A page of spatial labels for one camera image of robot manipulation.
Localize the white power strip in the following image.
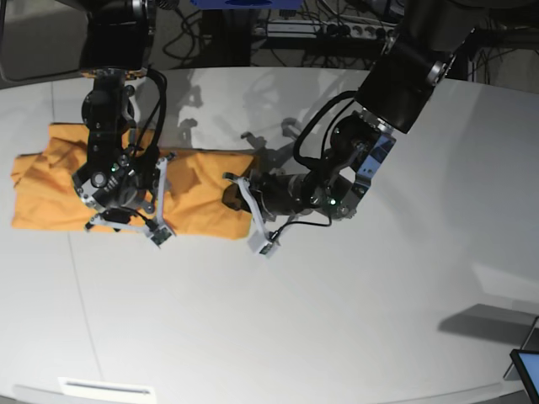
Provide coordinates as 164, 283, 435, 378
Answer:
253, 19, 395, 40

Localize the white flat bar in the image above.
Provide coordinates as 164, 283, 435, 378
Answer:
58, 377, 155, 401

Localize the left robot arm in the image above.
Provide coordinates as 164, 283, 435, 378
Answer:
221, 1, 507, 243

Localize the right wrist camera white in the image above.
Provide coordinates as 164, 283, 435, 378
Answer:
149, 225, 175, 247

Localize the tablet screen on stand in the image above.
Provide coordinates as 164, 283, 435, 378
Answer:
504, 316, 538, 403

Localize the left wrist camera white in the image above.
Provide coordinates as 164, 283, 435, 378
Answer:
248, 232, 280, 258

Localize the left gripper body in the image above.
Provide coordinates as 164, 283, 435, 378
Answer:
222, 173, 307, 240

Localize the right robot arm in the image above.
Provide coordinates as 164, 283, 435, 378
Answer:
67, 0, 179, 246

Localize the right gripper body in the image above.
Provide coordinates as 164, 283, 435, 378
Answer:
72, 153, 175, 236

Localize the yellow T-shirt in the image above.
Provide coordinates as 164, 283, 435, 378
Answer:
11, 124, 258, 240

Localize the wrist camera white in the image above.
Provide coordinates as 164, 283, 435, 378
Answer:
149, 225, 175, 247
248, 232, 280, 258

